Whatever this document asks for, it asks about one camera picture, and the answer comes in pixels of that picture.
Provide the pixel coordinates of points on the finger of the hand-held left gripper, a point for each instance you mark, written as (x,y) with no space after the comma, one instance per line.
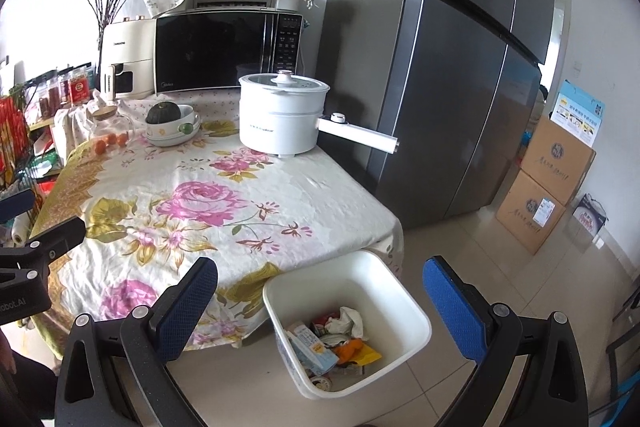
(55,237)
(17,204)

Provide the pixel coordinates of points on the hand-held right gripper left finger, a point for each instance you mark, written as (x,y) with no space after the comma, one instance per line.
(185,312)

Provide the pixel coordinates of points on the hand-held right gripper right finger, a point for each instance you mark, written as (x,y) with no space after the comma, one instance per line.
(452,307)

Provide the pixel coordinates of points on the white plastic trash bin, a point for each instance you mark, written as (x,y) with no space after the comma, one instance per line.
(390,307)

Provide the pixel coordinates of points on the yellow snack packet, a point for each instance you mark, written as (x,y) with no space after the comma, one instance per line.
(367,354)

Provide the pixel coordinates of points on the red soda can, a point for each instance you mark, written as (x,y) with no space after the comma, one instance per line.
(324,323)

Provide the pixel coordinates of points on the blue yellow drink carton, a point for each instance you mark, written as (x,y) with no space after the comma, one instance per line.
(310,349)

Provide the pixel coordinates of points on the white paper roll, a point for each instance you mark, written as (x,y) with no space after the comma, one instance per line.
(21,232)

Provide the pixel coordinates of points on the stack of red packets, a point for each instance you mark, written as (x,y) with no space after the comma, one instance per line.
(12,137)

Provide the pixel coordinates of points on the small-flowered white cloth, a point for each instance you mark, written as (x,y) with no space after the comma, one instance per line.
(70,127)

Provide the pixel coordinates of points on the person's dark pants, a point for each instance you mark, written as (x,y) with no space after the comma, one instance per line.
(25,392)

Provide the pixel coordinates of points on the crumpled white tissue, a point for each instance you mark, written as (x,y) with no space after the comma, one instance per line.
(347,319)

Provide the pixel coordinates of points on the floral tablecloth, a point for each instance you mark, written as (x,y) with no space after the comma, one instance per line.
(200,207)

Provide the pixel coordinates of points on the glass jar with wooden lid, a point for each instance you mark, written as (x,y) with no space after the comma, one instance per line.
(110,132)

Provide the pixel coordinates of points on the row of spice jars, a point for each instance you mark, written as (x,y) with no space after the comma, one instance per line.
(72,89)

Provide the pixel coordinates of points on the white ceramic bowl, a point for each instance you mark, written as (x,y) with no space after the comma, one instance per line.
(172,134)

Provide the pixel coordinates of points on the dark green pumpkin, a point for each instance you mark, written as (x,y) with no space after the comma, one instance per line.
(161,113)

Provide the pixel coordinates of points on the small printed box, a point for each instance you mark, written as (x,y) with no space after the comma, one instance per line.
(591,217)

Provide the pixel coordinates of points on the cream air fryer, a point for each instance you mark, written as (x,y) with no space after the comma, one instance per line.
(127,52)

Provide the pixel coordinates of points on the white electric cooking pot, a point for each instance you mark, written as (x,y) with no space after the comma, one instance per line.
(275,117)

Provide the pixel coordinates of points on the grey refrigerator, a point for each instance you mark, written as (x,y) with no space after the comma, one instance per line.
(440,82)

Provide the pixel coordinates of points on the blue white printed board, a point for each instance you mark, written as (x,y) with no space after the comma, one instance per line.
(580,112)

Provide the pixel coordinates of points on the black microwave oven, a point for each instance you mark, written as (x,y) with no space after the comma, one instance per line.
(210,52)

